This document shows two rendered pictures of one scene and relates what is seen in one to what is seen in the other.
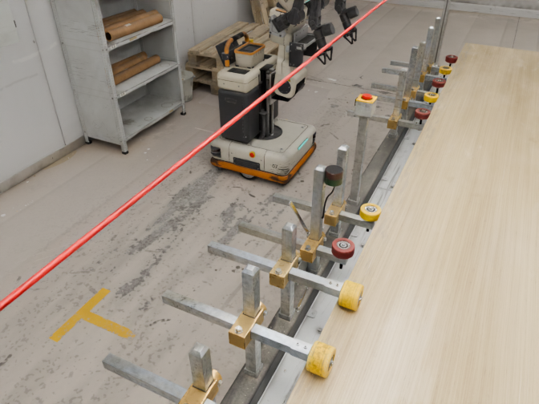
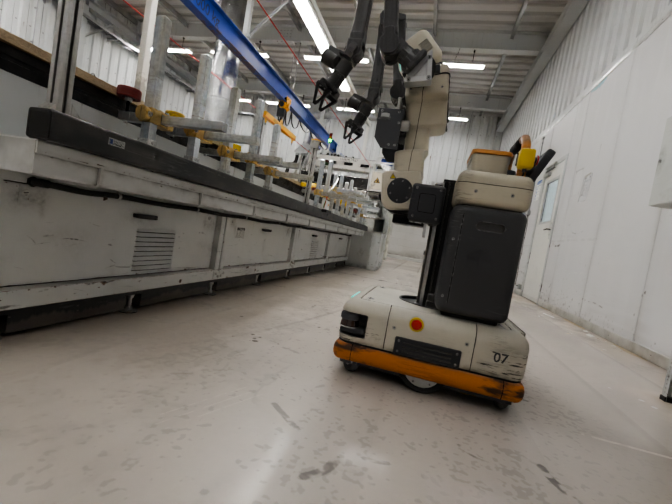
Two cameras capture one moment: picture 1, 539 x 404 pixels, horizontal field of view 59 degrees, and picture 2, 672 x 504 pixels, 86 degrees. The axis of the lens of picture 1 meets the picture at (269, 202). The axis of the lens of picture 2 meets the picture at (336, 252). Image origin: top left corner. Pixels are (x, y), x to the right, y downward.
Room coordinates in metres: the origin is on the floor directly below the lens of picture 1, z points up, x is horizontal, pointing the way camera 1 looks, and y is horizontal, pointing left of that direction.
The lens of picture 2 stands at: (4.79, -0.73, 0.51)
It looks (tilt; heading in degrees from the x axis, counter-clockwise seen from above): 3 degrees down; 168
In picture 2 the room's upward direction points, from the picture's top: 10 degrees clockwise
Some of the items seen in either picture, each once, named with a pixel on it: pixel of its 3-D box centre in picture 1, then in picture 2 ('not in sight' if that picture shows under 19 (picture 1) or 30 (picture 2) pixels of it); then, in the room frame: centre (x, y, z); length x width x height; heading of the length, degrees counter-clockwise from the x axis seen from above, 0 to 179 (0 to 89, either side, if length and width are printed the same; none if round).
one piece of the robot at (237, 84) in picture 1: (253, 92); (467, 237); (3.40, 0.12, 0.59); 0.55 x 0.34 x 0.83; 154
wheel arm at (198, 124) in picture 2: (420, 66); (171, 122); (3.36, -1.09, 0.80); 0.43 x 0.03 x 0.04; 64
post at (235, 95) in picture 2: (416, 78); (229, 137); (2.92, -0.94, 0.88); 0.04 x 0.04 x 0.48; 64
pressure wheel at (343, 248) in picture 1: (342, 256); not in sight; (1.26, -0.26, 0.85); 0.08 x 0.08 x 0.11
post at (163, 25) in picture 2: (431, 51); (154, 86); (3.37, -1.16, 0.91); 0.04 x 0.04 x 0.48; 64
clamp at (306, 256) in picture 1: (314, 245); not in sight; (1.33, -0.16, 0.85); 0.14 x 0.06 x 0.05; 154
